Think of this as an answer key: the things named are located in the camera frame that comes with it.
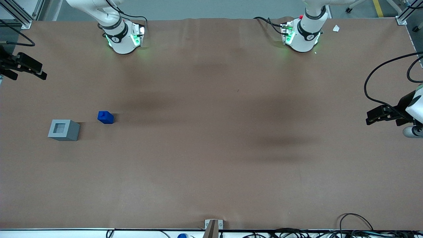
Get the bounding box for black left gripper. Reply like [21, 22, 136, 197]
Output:
[365, 90, 417, 127]

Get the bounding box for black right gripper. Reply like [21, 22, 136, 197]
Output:
[0, 45, 47, 81]

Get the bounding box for blue plastic block part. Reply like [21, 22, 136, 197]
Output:
[97, 111, 114, 125]

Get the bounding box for gray square socket base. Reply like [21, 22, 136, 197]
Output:
[48, 119, 80, 141]

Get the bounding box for white chair base legs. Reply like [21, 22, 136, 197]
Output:
[345, 0, 402, 14]

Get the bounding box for brown table cover sheet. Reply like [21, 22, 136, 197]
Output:
[0, 17, 423, 230]

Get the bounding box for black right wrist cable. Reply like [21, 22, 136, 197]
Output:
[0, 19, 35, 47]

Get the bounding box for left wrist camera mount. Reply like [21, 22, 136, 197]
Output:
[403, 125, 423, 138]

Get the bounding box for long black left wrist cable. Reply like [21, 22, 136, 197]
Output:
[364, 52, 423, 111]

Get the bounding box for short black looped cable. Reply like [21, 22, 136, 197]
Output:
[406, 55, 423, 83]

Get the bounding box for aluminium frame post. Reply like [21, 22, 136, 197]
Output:
[0, 0, 45, 29]
[395, 0, 423, 26]

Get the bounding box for black cable bundle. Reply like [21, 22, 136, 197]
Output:
[243, 213, 423, 238]

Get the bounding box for black left arm base cable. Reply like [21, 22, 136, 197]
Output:
[253, 16, 288, 35]

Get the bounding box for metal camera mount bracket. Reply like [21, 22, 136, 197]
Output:
[203, 219, 224, 238]

